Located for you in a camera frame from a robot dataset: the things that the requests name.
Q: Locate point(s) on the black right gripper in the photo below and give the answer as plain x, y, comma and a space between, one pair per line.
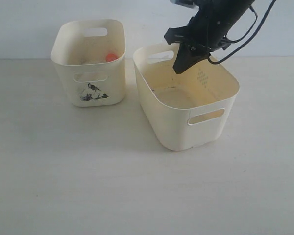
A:
207, 29

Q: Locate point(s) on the plain cream plastic bin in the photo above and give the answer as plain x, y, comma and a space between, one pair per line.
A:
185, 110

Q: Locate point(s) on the cream bin with mountain sticker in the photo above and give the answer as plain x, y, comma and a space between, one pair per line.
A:
89, 85

